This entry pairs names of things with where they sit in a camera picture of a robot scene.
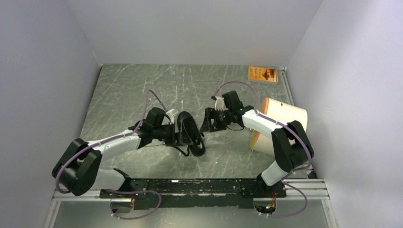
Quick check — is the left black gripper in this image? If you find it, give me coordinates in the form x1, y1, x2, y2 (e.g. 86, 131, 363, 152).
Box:
153, 120, 193, 146

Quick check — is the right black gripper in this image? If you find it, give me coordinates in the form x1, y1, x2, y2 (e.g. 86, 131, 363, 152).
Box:
199, 107, 232, 133

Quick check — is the black canvas shoe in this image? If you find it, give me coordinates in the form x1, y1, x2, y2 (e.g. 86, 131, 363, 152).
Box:
177, 111, 205, 157

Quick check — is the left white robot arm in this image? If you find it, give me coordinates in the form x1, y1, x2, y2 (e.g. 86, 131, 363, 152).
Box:
52, 107, 181, 198

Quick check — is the orange book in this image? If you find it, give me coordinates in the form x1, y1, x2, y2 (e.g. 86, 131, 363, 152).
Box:
248, 66, 278, 85

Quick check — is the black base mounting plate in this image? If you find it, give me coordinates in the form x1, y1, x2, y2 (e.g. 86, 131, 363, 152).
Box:
100, 178, 286, 210

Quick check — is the white cylindrical lampshade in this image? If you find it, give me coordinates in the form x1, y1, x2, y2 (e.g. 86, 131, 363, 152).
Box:
249, 97, 308, 158

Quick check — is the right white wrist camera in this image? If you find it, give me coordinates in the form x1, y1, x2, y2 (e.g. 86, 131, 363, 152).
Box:
214, 96, 226, 111

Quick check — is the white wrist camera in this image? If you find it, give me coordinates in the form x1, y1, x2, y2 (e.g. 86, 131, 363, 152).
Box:
214, 96, 226, 111
166, 108, 179, 121

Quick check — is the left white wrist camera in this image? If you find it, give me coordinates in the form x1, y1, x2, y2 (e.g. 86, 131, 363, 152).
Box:
166, 108, 179, 121

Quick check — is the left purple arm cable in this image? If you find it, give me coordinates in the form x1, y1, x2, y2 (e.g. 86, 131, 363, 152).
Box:
55, 89, 169, 194

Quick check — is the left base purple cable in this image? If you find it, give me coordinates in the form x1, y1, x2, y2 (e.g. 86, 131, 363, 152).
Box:
104, 189, 162, 220

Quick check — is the aluminium frame rail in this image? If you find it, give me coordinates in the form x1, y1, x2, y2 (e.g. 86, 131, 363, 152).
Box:
52, 179, 330, 202

